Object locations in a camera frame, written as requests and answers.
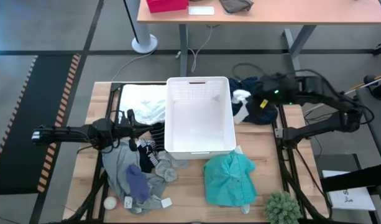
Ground grey cable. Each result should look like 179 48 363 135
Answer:
111 49 157 83

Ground green potted plant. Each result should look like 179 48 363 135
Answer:
264 191 303 224

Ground white perforated plastic basket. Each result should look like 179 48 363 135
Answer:
164 76 237 161

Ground black stand bar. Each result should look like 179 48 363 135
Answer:
319 164 381 194

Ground teal garment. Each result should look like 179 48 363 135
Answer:
203 150 258 208

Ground black wheeled chair base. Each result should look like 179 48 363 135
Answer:
363 73 381 101

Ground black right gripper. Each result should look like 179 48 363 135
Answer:
254 73 300 108

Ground white cable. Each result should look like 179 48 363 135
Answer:
189 24 214 73

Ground purple sock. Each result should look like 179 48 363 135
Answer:
125 164 151 203

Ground white rectangular tray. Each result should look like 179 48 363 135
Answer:
188 6 215 16

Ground red box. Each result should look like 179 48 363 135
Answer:
145 0 190 14

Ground black cable loop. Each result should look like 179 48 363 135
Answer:
231 62 266 82

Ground white ball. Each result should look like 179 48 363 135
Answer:
103 196 118 211

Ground grey pole round base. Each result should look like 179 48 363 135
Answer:
122 0 158 55

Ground black thin-striped garment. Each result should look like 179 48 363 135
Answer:
150 122 167 152

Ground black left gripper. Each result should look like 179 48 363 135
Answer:
114 117 155 140

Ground grey sweatshirt garment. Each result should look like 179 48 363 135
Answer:
101 139 178 215

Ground wooden desk grey legs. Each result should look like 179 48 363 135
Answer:
136 0 381 78

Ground small white cloth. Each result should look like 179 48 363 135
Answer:
231 89 252 125

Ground black mat orange stripes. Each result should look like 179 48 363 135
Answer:
0 54 83 195

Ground grey sock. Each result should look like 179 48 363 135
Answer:
154 150 190 183

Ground navy blue garment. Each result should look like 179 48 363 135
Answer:
228 77 279 126

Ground white garment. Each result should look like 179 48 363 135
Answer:
117 83 168 126

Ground grey cloth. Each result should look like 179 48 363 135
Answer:
219 0 255 15

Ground white printed paper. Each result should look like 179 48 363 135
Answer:
321 169 377 212

